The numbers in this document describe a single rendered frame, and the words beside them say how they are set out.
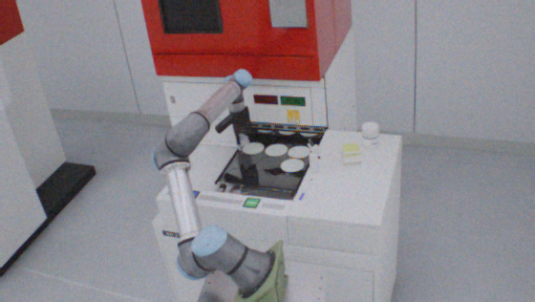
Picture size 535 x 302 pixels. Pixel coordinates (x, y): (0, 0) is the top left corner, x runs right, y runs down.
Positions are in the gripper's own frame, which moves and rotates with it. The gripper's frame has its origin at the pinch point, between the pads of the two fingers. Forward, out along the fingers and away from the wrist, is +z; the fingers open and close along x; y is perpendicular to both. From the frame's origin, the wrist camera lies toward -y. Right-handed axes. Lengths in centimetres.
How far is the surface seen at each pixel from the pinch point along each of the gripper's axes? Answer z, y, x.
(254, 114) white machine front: -10.2, 10.6, 10.4
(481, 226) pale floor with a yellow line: 91, 140, 4
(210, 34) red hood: -52, -4, 13
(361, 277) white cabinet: 22, 34, -75
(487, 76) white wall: 31, 184, 83
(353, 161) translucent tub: -7, 42, -39
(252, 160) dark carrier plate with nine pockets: 1.7, 4.9, -9.8
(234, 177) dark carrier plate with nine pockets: 1.7, -4.8, -20.4
